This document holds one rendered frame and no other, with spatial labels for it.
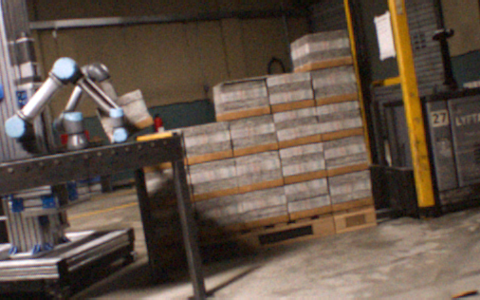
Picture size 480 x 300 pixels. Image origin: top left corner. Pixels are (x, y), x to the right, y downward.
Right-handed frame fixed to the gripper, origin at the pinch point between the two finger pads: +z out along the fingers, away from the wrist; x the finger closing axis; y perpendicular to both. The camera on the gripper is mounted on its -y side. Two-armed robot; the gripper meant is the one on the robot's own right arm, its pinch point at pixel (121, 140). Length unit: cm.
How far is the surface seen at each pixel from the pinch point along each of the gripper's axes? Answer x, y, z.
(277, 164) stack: -81, -54, -7
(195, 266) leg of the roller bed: -6, -70, -84
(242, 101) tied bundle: -77, -9, -6
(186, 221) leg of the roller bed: -11, -48, -84
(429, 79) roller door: -528, -126, 570
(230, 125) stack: -63, -20, -6
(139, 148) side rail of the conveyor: -5, -7, -91
